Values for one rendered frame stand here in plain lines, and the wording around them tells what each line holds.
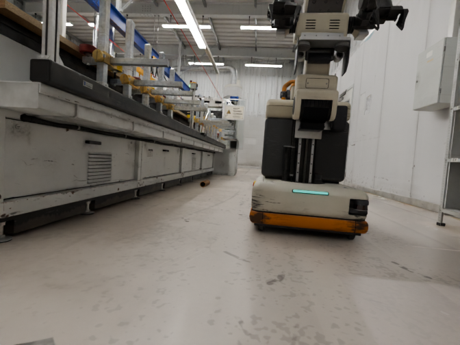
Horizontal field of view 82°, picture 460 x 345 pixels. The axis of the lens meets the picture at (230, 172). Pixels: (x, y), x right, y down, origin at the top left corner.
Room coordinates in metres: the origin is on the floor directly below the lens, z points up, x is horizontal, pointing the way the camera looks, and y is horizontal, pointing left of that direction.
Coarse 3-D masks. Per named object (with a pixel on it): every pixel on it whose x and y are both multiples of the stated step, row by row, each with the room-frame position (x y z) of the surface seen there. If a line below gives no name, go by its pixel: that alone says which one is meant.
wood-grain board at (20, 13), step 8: (0, 0) 0.95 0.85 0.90; (0, 8) 0.96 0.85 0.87; (8, 8) 0.97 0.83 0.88; (16, 8) 1.00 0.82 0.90; (8, 16) 1.02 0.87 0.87; (16, 16) 1.01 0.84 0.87; (24, 16) 1.03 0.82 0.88; (24, 24) 1.07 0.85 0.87; (32, 24) 1.07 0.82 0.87; (40, 24) 1.10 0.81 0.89; (40, 32) 1.14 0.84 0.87; (64, 40) 1.24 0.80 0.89; (64, 48) 1.29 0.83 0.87; (72, 48) 1.29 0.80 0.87; (80, 56) 1.39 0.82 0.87; (112, 72) 1.64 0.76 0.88; (176, 112) 2.99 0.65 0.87
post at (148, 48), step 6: (144, 48) 1.78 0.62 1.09; (150, 48) 1.78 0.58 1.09; (144, 54) 1.78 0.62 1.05; (150, 54) 1.79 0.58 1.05; (144, 66) 1.78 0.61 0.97; (144, 72) 1.78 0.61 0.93; (150, 72) 1.80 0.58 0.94; (144, 78) 1.78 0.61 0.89; (144, 96) 1.78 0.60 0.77; (144, 102) 1.78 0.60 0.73
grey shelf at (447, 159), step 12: (456, 60) 1.99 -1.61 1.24; (456, 72) 1.98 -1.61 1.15; (456, 84) 1.97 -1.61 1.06; (456, 96) 2.00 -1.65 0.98; (456, 108) 1.95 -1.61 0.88; (456, 120) 2.00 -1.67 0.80; (456, 132) 2.00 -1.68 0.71; (456, 144) 2.00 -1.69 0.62; (456, 156) 2.00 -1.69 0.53; (444, 168) 1.99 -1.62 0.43; (456, 168) 1.99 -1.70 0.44; (444, 180) 1.98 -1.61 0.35; (456, 180) 1.99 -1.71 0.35; (444, 192) 2.00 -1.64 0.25; (456, 192) 1.99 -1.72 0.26; (444, 204) 2.00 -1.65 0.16; (456, 204) 1.99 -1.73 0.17
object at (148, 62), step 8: (88, 64) 1.34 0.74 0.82; (96, 64) 1.35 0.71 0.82; (112, 64) 1.33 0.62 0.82; (120, 64) 1.33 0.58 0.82; (128, 64) 1.32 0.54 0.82; (136, 64) 1.31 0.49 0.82; (144, 64) 1.30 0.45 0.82; (152, 64) 1.30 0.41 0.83; (160, 64) 1.29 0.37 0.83; (168, 64) 1.31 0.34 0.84
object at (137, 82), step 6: (114, 84) 1.59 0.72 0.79; (120, 84) 1.58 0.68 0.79; (138, 84) 1.56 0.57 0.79; (144, 84) 1.56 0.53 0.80; (150, 84) 1.56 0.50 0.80; (156, 84) 1.55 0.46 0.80; (162, 84) 1.55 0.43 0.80; (168, 84) 1.55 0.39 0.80; (174, 84) 1.54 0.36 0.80; (180, 84) 1.54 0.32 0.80
